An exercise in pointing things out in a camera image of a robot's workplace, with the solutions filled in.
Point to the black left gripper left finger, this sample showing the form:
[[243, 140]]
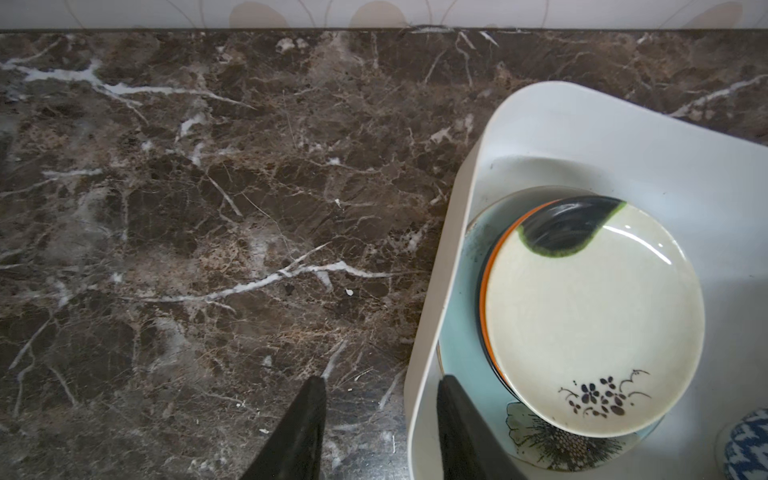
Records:
[[294, 449]]

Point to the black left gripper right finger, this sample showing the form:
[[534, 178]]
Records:
[[468, 448]]

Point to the mint green floral plate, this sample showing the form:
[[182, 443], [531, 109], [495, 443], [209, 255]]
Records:
[[522, 434]]

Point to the cream floral plate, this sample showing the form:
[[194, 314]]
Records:
[[592, 315]]

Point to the red patterned bowl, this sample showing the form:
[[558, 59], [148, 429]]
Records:
[[741, 448]]

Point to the white plastic bin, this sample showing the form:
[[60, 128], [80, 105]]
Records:
[[707, 188]]

